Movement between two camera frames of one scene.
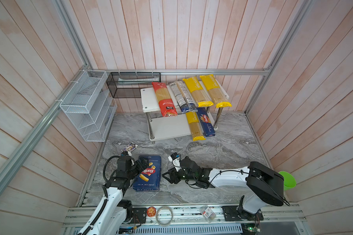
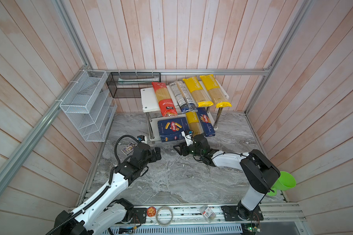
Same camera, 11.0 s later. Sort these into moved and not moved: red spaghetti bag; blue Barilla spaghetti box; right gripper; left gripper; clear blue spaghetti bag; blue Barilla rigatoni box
Moved: right gripper; blue Barilla rigatoni box; left gripper
Not moved: clear blue spaghetti bag; blue Barilla spaghetti box; red spaghetti bag
